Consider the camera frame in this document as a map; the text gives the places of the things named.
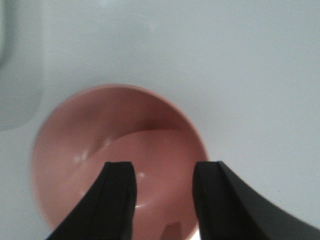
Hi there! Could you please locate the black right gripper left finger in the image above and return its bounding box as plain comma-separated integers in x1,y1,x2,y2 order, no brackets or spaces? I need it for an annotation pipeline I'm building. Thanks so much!
48,162,137,240

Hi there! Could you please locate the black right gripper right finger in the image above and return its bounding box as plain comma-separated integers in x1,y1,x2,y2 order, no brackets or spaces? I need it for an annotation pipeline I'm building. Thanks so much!
192,161,320,240

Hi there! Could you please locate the pink bowl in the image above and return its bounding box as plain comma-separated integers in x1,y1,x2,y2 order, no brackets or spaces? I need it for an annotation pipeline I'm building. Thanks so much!
31,84,207,240

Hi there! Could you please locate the green breakfast maker base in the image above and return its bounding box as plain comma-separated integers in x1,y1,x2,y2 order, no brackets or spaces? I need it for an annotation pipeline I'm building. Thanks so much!
0,0,44,131

